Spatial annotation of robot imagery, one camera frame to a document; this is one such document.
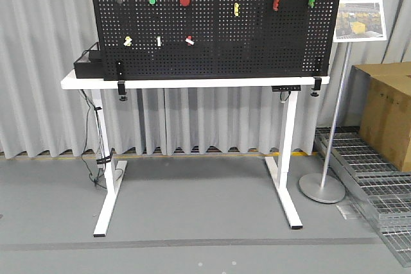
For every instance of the lower red round knob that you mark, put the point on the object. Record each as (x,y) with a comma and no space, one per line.
(184,3)

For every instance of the black desk control panel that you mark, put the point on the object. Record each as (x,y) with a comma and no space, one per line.
(286,88)

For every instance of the white height-adjustable desk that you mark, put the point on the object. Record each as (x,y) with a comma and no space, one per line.
(278,170)

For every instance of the left black table clamp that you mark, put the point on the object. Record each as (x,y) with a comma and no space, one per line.
(122,89)

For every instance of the black table clamp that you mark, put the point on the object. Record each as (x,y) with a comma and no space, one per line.
(316,85)
(122,89)

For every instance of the black perforated pegboard panel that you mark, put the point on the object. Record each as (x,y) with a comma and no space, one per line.
(260,43)

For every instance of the right black table clamp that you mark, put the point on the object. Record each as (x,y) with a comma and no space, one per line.
(316,85)

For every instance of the black power adapter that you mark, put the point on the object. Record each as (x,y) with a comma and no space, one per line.
(94,56)

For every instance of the black tray box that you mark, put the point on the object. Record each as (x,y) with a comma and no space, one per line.
(85,69)

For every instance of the silver sign stand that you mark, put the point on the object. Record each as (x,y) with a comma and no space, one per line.
(324,188)

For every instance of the printed photo sign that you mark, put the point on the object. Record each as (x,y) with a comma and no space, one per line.
(360,21)

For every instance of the brown cardboard box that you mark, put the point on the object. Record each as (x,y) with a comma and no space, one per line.
(385,123)

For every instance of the metal floor grating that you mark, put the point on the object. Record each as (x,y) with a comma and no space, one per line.
(380,192)

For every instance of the grey curtain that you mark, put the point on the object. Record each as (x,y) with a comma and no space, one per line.
(40,40)

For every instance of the red-base white lever switch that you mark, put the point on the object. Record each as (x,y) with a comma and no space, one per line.
(189,40)

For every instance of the yellow-base white lever switch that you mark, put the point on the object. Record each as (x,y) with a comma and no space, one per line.
(128,41)

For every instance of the yellow toggle switch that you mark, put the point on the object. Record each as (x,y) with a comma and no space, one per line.
(236,9)

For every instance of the red toggle switch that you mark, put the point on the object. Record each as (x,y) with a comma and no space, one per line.
(276,5)

